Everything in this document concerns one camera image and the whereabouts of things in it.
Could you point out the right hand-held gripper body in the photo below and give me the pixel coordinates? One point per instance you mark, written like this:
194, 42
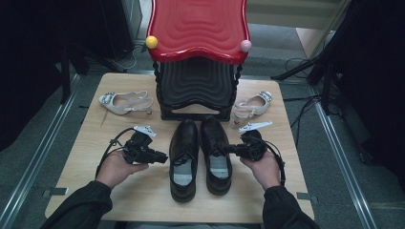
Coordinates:
253, 148

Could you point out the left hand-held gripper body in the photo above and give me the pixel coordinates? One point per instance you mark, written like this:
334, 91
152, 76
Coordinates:
138, 151

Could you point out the black leather shoe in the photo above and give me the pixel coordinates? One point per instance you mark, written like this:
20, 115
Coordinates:
187, 135
212, 133

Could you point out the white slingback heel shoe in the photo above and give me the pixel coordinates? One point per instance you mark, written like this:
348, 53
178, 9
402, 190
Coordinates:
110, 106
259, 107

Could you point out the red and black shoe rack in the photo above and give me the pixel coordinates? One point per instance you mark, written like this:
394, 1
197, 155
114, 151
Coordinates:
197, 28

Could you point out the person's right hand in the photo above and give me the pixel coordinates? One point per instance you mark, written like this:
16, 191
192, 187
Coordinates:
266, 171

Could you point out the person's left hand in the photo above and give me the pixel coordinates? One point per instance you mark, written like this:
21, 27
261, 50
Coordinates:
114, 168

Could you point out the black tripod stand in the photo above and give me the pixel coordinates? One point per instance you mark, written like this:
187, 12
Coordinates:
296, 68

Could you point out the pink ball knob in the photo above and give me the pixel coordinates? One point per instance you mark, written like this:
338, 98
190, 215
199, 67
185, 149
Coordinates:
245, 45

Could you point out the yellow ball knob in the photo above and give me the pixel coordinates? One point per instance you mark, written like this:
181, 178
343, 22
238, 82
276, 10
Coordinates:
151, 42

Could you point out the tan wooden board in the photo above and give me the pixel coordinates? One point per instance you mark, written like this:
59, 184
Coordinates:
307, 39

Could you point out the grey metal stand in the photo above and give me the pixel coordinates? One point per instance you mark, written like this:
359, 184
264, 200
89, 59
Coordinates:
132, 19

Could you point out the dark curtain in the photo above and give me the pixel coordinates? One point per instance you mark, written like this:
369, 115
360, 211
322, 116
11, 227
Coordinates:
25, 63
375, 79

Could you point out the grey table bracket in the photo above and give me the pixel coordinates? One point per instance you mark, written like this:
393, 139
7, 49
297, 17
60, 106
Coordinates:
57, 191
305, 196

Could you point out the metal floor rail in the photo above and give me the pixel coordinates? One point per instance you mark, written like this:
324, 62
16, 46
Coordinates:
338, 152
42, 149

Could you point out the black stand post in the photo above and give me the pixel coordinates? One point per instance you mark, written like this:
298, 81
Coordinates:
65, 79

